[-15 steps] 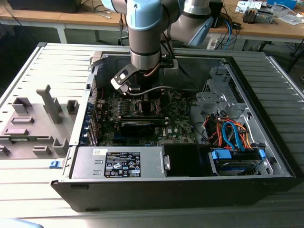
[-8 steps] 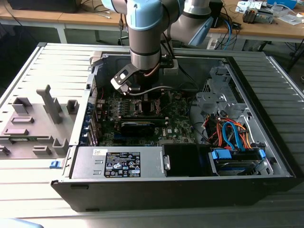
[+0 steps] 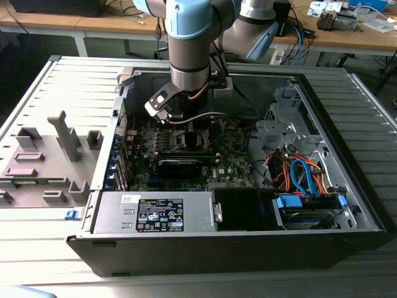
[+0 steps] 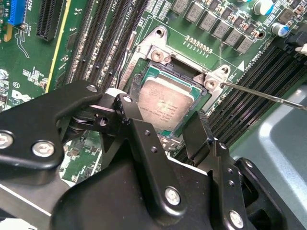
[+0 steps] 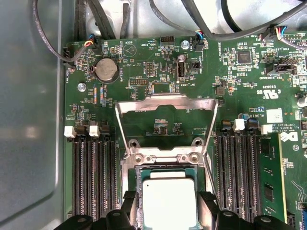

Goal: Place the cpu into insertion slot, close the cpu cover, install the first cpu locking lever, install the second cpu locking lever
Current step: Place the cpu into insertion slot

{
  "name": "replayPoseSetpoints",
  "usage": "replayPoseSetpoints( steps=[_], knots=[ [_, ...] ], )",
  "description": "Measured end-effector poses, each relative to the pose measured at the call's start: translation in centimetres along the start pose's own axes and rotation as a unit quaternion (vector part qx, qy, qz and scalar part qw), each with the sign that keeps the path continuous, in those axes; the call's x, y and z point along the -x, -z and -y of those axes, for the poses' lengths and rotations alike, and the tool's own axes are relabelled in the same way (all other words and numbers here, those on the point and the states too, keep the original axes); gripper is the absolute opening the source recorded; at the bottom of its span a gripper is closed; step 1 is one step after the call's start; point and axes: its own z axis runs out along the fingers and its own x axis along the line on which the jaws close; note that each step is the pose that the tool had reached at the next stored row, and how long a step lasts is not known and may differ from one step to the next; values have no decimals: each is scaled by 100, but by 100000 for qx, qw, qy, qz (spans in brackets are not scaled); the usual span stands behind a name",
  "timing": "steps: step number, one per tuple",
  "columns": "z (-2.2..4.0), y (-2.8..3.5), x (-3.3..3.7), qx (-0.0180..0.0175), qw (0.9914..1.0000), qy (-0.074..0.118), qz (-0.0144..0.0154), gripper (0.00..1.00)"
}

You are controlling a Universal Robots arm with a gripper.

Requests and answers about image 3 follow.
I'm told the CPU socket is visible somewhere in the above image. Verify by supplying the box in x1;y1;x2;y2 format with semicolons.
169;129;213;153

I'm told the grey parts rack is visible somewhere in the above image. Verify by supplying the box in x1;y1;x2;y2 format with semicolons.
0;110;105;209

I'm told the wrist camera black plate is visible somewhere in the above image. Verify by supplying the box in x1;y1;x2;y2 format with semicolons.
144;88;177;118

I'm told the copper CPU cooler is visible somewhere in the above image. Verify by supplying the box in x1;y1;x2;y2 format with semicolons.
316;9;339;32

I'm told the black PC case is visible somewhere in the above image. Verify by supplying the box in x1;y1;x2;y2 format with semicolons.
66;66;389;278

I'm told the long wooden desk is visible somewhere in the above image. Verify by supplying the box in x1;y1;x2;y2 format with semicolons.
0;0;397;59

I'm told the metal drive cage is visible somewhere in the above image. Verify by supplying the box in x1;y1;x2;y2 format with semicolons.
254;86;325;158

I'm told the grey power supply unit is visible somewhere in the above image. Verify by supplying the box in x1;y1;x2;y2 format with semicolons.
91;190;218;234

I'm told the grey metal bracket part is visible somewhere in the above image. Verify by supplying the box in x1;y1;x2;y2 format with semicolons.
336;12;357;32

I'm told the red orange wire bundle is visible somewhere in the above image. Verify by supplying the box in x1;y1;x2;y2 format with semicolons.
265;151;295;190

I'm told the black upright box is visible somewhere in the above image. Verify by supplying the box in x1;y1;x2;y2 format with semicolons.
275;0;293;37

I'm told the grey camera cable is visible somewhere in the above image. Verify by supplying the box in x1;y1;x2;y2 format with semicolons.
161;111;225;126

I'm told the green motherboard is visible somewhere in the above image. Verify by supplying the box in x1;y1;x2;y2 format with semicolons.
125;116;260;192

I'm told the blue network cable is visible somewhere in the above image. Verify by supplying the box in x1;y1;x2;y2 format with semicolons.
293;24;308;61

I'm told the black equipment box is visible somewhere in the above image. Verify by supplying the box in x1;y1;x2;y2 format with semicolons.
9;0;103;18

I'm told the black camera cable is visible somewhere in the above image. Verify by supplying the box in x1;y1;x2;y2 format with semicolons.
228;71;263;120

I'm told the orange flat wire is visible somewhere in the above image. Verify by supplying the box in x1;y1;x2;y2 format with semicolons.
305;156;335;196

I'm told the pale blue rounded object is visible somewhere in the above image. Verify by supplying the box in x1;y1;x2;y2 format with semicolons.
0;284;60;298

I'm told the thin fan wire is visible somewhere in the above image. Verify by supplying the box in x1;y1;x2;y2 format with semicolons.
231;106;268;121

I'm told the blue flat wire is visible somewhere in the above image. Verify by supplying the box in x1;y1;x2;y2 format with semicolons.
290;164;311;198
291;156;325;199

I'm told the black plastic shroud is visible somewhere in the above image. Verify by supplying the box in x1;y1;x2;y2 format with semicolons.
213;187;277;233

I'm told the hard disk blue carrier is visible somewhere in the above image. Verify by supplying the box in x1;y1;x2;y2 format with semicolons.
272;192;349;231

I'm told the blue cardboard box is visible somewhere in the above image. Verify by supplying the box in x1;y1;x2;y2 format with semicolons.
349;0;389;13

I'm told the black graphics card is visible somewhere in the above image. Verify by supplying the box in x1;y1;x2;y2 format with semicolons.
157;158;203;180

